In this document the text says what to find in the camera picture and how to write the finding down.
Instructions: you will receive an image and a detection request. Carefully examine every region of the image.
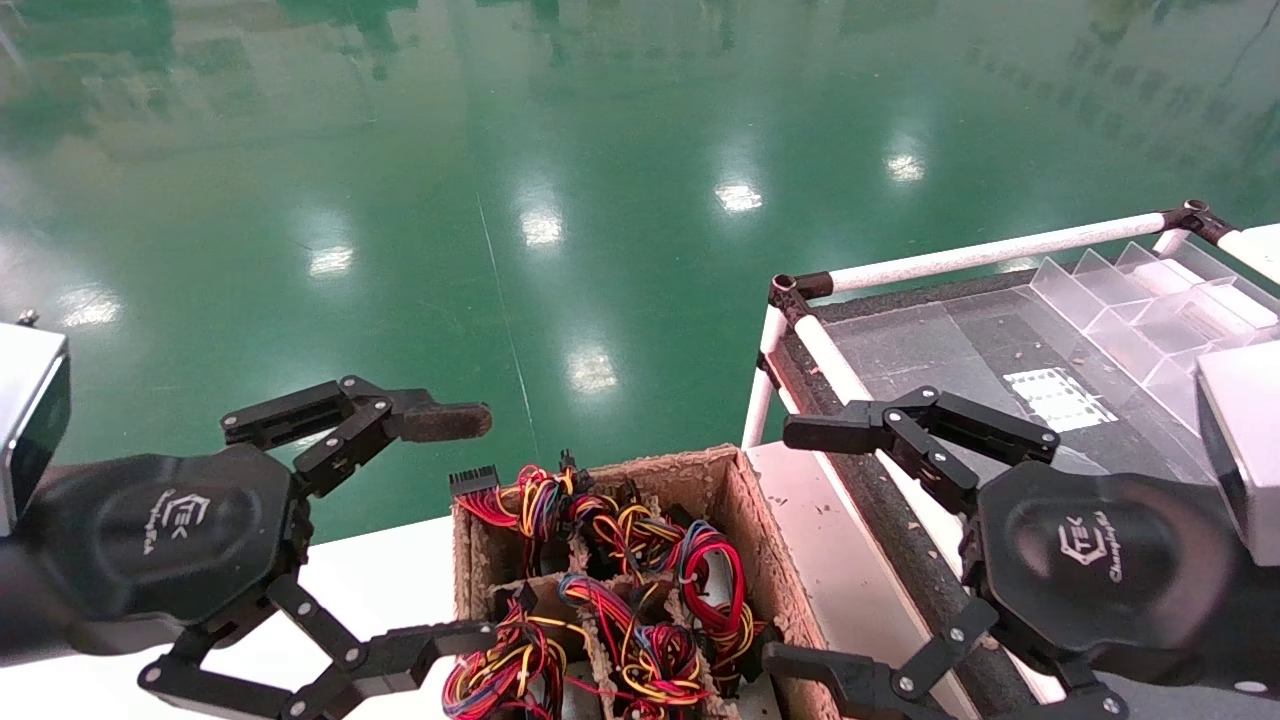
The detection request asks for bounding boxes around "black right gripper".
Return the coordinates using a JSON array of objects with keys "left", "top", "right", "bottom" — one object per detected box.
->
[{"left": 763, "top": 385, "right": 1251, "bottom": 720}]

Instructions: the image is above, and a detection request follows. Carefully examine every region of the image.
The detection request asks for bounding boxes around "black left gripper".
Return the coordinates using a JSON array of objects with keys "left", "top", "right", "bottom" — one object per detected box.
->
[{"left": 15, "top": 375, "right": 498, "bottom": 720}]

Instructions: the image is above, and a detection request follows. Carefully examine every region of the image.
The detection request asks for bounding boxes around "power supply with red wires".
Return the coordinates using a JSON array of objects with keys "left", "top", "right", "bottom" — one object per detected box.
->
[{"left": 662, "top": 518, "right": 769, "bottom": 696}]

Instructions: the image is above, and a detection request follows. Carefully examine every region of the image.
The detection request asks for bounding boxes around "worn brown cardboard box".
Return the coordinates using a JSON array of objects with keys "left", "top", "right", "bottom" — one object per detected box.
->
[{"left": 450, "top": 443, "right": 833, "bottom": 720}]

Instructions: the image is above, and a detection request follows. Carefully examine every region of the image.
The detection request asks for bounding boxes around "white pipe rack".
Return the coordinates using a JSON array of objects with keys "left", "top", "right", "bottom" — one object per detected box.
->
[{"left": 740, "top": 200, "right": 1280, "bottom": 720}]

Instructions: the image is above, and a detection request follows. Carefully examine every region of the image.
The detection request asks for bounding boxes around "clear acrylic divider tray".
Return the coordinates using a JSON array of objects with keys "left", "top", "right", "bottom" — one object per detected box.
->
[{"left": 825, "top": 235, "right": 1280, "bottom": 491}]

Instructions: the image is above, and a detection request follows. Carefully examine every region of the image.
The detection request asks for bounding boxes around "wire bundle with black comb connector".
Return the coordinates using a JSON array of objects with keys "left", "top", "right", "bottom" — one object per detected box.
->
[{"left": 448, "top": 463, "right": 573, "bottom": 579}]

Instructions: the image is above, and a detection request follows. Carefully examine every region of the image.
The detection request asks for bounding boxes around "multicolour wire bundle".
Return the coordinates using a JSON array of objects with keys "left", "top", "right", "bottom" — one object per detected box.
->
[
  {"left": 558, "top": 573, "right": 713, "bottom": 720},
  {"left": 440, "top": 588, "right": 573, "bottom": 720}
]

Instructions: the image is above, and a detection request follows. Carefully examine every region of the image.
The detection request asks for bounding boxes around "orange yellow wire bundle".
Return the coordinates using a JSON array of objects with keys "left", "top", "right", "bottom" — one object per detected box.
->
[{"left": 558, "top": 450, "right": 693, "bottom": 583}]

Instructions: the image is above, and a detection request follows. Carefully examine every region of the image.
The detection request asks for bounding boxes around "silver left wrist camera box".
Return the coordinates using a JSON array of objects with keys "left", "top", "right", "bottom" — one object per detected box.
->
[{"left": 0, "top": 310, "right": 73, "bottom": 536}]

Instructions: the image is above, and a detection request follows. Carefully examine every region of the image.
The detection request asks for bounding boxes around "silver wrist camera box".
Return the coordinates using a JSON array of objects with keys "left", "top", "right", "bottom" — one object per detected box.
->
[
  {"left": 1195, "top": 340, "right": 1280, "bottom": 568},
  {"left": 0, "top": 310, "right": 73, "bottom": 536}
]

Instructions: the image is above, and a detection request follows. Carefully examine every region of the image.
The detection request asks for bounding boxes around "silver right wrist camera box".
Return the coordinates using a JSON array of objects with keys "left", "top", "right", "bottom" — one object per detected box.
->
[{"left": 1195, "top": 340, "right": 1280, "bottom": 568}]

